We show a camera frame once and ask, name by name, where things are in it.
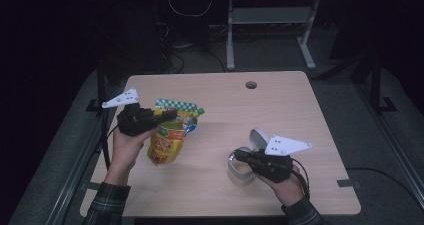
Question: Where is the black floor cable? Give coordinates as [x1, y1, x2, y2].
[346, 167, 424, 203]

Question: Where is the person's right hand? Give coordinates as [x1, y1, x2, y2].
[258, 164, 306, 208]

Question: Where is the grey metal rail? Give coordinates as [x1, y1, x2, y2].
[43, 81, 128, 225]
[354, 83, 424, 203]

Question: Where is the white metal desk frame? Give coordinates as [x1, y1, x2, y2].
[225, 0, 323, 71]

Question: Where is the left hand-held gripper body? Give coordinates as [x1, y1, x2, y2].
[101, 88, 158, 137]

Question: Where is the clear jar with grey lid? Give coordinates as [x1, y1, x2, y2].
[227, 128, 271, 188]

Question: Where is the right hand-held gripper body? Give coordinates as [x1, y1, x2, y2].
[248, 134, 314, 184]

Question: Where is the right hand-held gripper black cable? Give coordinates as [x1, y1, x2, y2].
[290, 157, 312, 200]

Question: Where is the yellow seasoning pouch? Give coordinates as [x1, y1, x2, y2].
[147, 98, 205, 166]

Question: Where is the black metal stand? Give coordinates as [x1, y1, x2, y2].
[369, 54, 398, 113]
[85, 61, 108, 113]

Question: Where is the grey tape piece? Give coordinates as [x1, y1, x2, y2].
[337, 179, 362, 189]
[80, 181, 102, 191]

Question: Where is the person's left hand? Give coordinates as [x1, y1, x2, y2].
[104, 128, 159, 186]

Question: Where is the white hanging cable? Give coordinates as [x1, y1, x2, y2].
[167, 0, 214, 18]

